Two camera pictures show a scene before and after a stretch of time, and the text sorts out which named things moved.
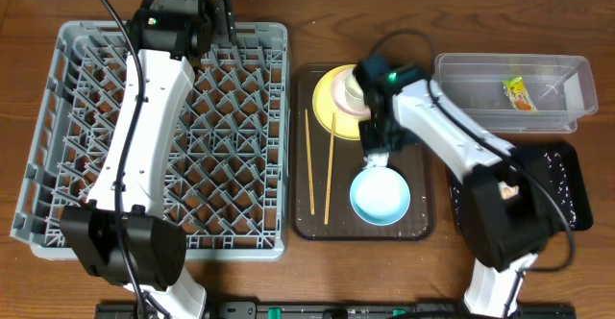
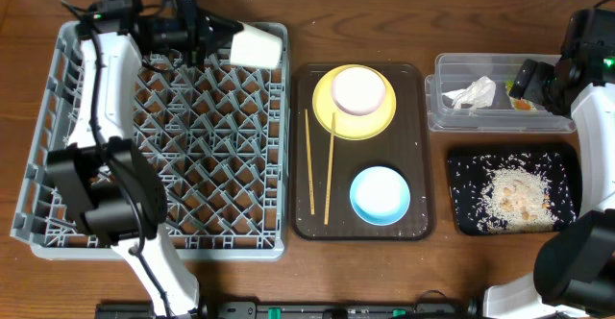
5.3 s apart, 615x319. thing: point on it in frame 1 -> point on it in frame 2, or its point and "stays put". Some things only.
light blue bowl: [380, 196] stays put
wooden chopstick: [309, 164] stays put
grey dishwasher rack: [231, 180] stays put
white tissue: [376, 159] -> [479, 94]
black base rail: [342, 309] stays put
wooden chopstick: [330, 171] stays put
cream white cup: [354, 91] -> [254, 47]
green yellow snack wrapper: [519, 96] stays put
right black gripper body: [385, 135] -> [540, 85]
